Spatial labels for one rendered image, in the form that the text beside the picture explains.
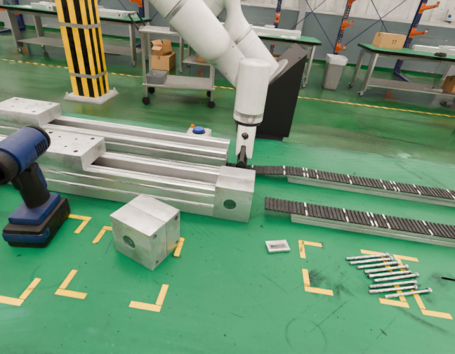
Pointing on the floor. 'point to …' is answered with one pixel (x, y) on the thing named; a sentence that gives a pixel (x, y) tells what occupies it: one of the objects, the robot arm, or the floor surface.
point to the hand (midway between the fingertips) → (241, 166)
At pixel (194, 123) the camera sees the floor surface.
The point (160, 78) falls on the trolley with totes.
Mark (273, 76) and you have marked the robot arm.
